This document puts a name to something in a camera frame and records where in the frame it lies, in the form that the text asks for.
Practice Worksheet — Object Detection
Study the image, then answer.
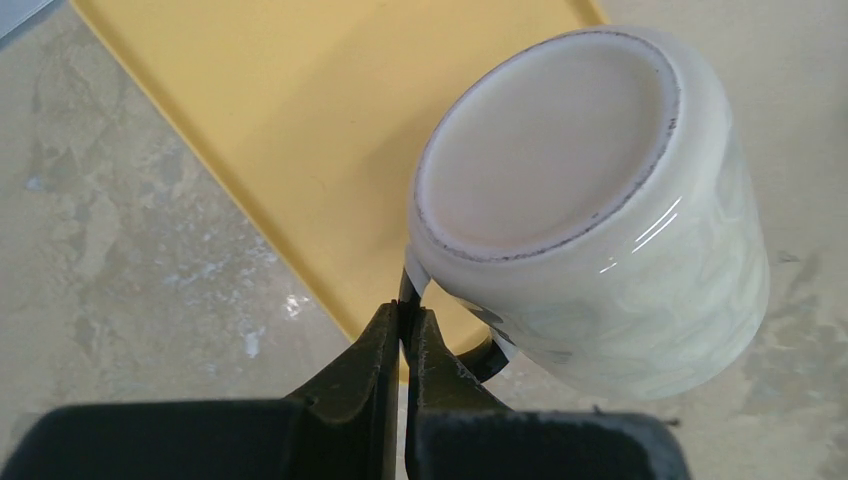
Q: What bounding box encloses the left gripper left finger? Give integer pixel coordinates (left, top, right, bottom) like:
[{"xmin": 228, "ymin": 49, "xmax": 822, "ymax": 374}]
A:
[{"xmin": 1, "ymin": 302, "xmax": 401, "ymax": 479}]

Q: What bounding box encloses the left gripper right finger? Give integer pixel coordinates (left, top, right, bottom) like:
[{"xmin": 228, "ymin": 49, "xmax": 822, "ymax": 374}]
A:
[{"xmin": 404, "ymin": 308, "xmax": 691, "ymax": 479}]

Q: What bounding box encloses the cream white mug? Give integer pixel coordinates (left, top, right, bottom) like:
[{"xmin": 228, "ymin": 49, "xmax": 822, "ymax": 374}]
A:
[{"xmin": 404, "ymin": 26, "xmax": 769, "ymax": 399}]

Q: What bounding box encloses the yellow plastic tray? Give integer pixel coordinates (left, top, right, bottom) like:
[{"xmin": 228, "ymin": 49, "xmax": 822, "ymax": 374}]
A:
[{"xmin": 74, "ymin": 0, "xmax": 607, "ymax": 338}]

